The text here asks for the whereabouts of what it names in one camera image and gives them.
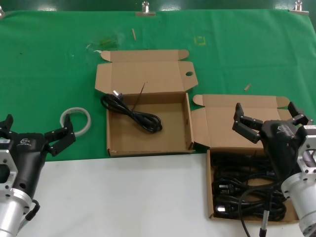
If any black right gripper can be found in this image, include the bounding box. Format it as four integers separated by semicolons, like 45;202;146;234
231;101;315;183

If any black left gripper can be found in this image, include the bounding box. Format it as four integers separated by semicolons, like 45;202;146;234
0;114;77;198

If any black power cable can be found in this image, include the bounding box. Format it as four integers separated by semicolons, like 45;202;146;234
213;198;287;222
217;179;281;199
211;151;275;180
100;82;163;134

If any open brown cardboard box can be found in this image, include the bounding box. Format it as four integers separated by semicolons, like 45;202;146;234
94;49;199;158
191;93;301;224

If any white tape roll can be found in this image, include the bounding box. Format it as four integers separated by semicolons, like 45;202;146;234
60;107;92;137

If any green table cloth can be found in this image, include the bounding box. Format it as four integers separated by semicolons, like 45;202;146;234
0;9;316;163

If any crumpled clear tape patch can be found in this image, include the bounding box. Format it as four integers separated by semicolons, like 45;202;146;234
85;33;124;49

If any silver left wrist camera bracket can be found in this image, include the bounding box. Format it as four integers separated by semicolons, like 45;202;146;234
0;148;19;198

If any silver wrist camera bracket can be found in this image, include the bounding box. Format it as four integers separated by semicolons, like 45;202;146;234
0;148;19;198
296;124;316;177

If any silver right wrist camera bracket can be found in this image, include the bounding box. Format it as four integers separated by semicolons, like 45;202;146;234
296;124;316;177

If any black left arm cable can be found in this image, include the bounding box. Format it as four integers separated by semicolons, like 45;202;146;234
24;198;40;222

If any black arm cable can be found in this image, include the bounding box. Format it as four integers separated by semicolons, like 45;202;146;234
24;198;40;222
238;184;282;237

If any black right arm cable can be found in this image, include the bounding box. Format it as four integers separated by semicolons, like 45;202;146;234
238;184;282;237

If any silver cable connector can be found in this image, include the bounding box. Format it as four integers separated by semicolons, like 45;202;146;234
258;209;270;237

